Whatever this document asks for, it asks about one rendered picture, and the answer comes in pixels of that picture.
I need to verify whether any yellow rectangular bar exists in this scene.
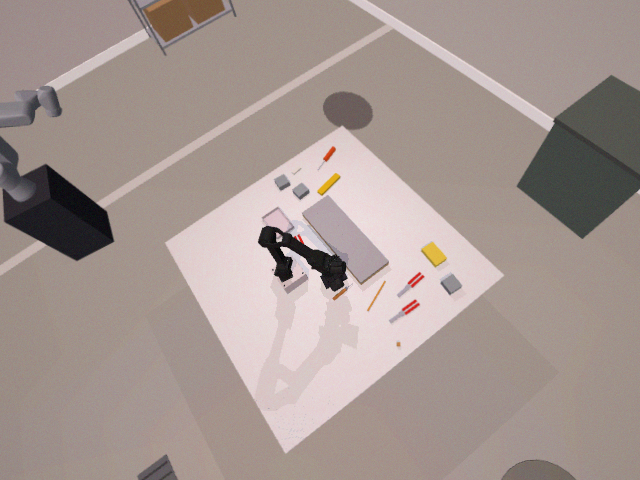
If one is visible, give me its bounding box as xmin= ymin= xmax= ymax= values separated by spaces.
xmin=317 ymin=173 xmax=341 ymax=195

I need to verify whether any yellow flat block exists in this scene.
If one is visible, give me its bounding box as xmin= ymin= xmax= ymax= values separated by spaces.
xmin=422 ymin=242 xmax=447 ymax=267

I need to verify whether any orange-handled awl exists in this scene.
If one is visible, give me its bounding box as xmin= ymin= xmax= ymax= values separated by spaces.
xmin=317 ymin=146 xmax=336 ymax=170

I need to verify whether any awl with wooden handle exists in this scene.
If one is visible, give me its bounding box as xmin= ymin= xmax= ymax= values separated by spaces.
xmin=332 ymin=287 xmax=348 ymax=301

